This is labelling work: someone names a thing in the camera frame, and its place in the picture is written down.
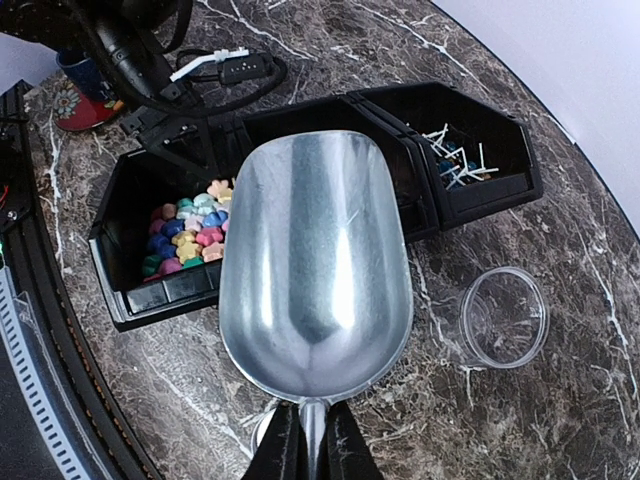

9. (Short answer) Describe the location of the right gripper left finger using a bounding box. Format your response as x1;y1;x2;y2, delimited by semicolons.
241;402;306;480

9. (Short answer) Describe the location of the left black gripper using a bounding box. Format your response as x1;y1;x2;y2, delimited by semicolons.
89;14;237;175

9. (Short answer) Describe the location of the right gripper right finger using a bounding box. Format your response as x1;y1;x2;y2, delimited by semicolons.
324;402;384;480

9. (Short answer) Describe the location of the black bin with flower candies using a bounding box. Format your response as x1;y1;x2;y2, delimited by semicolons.
89;149;240;332

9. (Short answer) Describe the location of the silver metal scoop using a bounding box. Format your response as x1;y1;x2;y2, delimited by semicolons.
218;130;413;479

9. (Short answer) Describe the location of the black bin with small candies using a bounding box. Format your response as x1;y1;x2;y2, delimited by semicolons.
227;95;440;243

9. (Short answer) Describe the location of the clear plastic jar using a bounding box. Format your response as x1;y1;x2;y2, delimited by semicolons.
458;266;550;370

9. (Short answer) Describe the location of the black bin with lollipops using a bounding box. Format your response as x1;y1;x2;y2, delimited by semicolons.
350;82;543;230

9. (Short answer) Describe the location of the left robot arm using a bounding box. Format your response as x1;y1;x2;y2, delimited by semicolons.
1;1;228;176

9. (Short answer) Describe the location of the pile of flower candies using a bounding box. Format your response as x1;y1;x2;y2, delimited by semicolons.
141;177;236;282

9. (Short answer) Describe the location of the silver jar lid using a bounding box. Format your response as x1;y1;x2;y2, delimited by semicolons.
250;417;270;455

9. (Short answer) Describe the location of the red floral saucer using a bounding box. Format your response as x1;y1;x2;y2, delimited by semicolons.
52;82;125;132

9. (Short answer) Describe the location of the dark blue mug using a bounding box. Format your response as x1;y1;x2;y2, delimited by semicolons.
56;49;112;102

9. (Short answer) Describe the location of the pile of lollipops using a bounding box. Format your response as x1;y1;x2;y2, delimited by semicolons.
417;122;501;191

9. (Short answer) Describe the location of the black front rail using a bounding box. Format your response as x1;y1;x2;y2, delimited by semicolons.
1;81;161;479

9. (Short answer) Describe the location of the white slotted cable duct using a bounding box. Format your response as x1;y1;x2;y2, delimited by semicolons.
1;267;91;479

